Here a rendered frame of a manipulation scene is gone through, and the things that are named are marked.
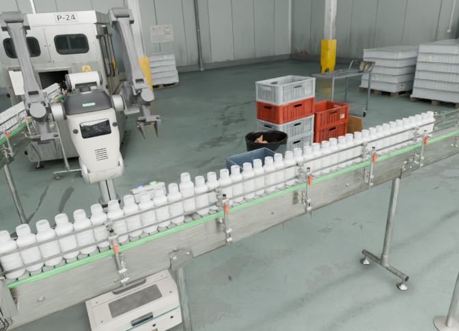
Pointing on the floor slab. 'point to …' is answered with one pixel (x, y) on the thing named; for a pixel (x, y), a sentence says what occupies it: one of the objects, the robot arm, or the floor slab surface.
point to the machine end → (65, 63)
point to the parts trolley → (347, 84)
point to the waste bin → (279, 147)
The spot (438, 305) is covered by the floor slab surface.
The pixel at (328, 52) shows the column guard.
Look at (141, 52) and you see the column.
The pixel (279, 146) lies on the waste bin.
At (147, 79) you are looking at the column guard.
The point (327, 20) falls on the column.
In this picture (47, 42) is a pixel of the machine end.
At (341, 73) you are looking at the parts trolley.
